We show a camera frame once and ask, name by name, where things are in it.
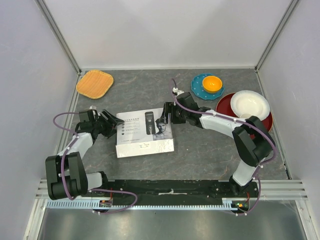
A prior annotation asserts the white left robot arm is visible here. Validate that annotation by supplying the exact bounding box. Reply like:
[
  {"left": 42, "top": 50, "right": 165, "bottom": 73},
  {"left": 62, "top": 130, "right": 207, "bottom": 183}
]
[{"left": 45, "top": 109, "right": 125, "bottom": 200}]

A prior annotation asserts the orange bowl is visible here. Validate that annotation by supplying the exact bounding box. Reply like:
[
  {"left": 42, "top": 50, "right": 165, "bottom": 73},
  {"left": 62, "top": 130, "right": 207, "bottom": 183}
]
[{"left": 202, "top": 75, "right": 223, "bottom": 94}]

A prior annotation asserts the pale yellow mug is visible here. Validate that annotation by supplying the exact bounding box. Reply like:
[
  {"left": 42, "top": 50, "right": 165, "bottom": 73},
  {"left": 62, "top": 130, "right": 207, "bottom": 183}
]
[{"left": 240, "top": 113, "right": 252, "bottom": 119}]

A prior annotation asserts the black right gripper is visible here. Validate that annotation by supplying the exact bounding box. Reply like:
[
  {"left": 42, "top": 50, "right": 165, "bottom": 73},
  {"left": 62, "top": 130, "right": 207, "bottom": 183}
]
[{"left": 158, "top": 102, "right": 189, "bottom": 124}]

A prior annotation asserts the white paper bowl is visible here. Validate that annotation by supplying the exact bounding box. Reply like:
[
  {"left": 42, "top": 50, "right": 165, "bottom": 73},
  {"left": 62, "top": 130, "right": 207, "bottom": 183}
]
[{"left": 230, "top": 90, "right": 270, "bottom": 121}]

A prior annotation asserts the white clipper kit box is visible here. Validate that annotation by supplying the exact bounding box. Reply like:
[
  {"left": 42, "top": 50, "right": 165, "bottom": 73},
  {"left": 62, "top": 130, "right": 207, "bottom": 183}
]
[{"left": 116, "top": 108, "right": 175, "bottom": 158}]

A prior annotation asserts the teal dotted plate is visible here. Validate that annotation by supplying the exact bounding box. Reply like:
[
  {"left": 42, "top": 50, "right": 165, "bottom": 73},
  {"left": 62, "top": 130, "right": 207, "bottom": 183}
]
[{"left": 191, "top": 73, "right": 225, "bottom": 100}]

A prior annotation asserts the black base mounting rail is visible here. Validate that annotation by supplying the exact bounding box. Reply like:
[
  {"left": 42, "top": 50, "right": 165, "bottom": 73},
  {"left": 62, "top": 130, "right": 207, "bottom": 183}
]
[{"left": 102, "top": 179, "right": 259, "bottom": 207}]

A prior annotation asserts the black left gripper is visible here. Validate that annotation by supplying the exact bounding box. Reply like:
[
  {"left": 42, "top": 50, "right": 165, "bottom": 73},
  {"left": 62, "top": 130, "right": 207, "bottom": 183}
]
[{"left": 92, "top": 109, "right": 124, "bottom": 139}]

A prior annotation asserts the woven orange tray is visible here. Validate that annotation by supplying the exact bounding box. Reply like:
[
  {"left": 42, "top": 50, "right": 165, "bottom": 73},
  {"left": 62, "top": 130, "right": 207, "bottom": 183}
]
[{"left": 76, "top": 69, "right": 114, "bottom": 100}]

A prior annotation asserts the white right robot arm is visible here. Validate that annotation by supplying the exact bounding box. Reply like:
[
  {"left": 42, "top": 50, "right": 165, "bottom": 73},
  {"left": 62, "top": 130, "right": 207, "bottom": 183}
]
[{"left": 160, "top": 91, "right": 277, "bottom": 197}]

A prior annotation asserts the dark red plate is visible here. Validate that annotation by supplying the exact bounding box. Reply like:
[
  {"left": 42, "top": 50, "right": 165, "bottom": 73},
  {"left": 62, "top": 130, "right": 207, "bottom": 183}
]
[{"left": 215, "top": 92, "right": 273, "bottom": 132}]

